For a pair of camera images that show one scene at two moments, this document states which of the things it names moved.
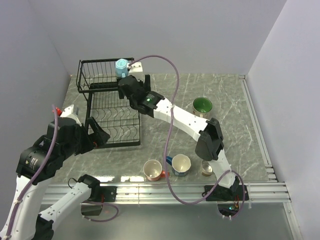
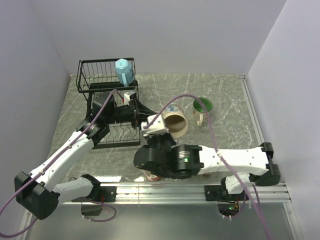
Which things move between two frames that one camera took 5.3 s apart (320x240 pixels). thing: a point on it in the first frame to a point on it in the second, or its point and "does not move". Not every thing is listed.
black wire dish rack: [115, 116] does not move
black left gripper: [99, 137] to [138, 111]
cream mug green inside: [202, 106] does not move
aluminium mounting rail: [175, 194] does not move
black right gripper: [146, 86] to [150, 138]
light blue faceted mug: [121, 65] does not move
